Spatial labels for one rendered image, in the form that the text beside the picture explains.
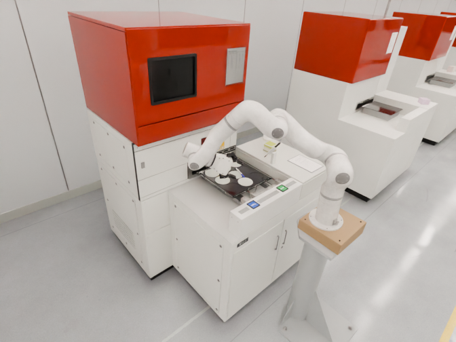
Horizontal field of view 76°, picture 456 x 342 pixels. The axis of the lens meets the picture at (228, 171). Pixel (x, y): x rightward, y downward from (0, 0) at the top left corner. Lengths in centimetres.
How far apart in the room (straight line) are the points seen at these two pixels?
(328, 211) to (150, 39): 125
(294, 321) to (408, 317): 87
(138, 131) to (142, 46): 43
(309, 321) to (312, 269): 55
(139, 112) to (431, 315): 252
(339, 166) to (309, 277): 82
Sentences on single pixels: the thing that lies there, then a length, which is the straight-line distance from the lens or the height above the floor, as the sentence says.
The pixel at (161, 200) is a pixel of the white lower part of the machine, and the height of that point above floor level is 76.
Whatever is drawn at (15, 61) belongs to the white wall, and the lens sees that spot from 298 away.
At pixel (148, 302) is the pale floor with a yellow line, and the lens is 243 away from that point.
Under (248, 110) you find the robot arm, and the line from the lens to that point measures 139.
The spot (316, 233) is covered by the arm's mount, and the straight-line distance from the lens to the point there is 174.
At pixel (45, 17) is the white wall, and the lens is 299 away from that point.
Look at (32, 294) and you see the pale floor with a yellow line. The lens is 275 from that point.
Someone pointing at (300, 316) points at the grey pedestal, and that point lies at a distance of 236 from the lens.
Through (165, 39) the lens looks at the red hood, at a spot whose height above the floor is 176.
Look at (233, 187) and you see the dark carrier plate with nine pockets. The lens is 190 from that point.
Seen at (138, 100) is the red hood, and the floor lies 148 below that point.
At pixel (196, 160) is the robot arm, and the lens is 147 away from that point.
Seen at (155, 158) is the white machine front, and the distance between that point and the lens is 183.
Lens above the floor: 199
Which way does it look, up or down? 32 degrees down
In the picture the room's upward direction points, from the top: 4 degrees clockwise
